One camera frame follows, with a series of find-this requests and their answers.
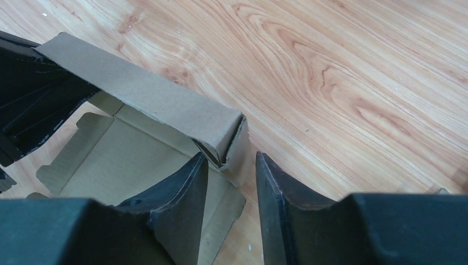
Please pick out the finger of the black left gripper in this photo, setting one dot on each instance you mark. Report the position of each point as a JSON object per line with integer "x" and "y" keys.
{"x": 37, "y": 97}
{"x": 6, "y": 182}

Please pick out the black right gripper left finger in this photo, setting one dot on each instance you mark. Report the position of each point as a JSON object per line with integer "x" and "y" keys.
{"x": 161, "y": 225}

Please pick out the brown cardboard box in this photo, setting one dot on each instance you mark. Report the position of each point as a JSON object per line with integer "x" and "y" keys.
{"x": 150, "y": 127}

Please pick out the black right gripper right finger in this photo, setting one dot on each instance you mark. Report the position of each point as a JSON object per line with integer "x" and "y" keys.
{"x": 302, "y": 226}

